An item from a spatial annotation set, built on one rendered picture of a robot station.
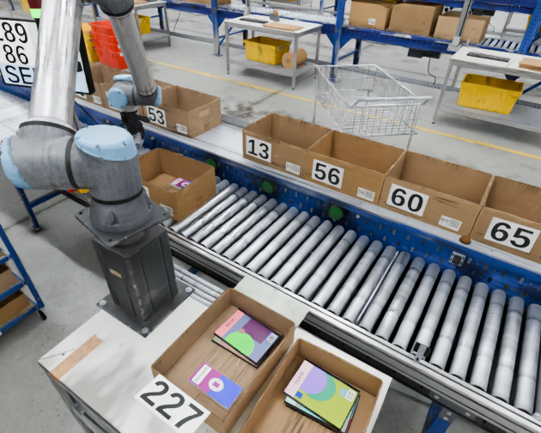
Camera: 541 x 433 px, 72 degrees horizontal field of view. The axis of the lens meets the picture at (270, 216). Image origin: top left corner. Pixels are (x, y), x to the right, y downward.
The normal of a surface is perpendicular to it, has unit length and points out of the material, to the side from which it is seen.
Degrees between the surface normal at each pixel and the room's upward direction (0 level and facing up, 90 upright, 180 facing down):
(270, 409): 1
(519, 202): 89
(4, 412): 0
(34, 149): 40
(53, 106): 47
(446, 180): 90
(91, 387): 0
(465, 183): 89
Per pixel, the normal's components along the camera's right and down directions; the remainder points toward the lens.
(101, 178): 0.08, 0.59
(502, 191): -0.54, 0.50
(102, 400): 0.02, -0.79
